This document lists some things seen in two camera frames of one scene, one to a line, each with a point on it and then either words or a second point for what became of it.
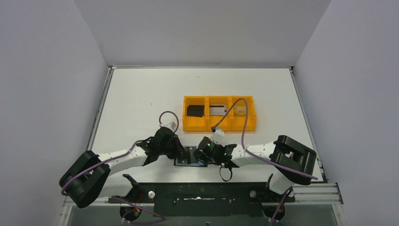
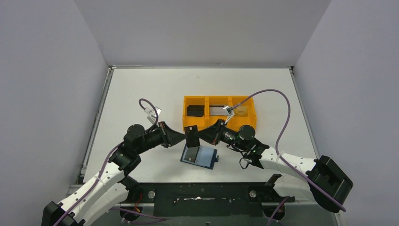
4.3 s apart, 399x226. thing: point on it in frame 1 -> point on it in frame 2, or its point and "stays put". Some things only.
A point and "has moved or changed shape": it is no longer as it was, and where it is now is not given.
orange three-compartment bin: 201,113 stays put
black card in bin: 196,110 stays put
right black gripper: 199,153 -> 216,133
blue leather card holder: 195,161 has moved or changed shape
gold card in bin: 239,111 stays put
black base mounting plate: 228,199 stays put
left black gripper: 179,150 -> 165,134
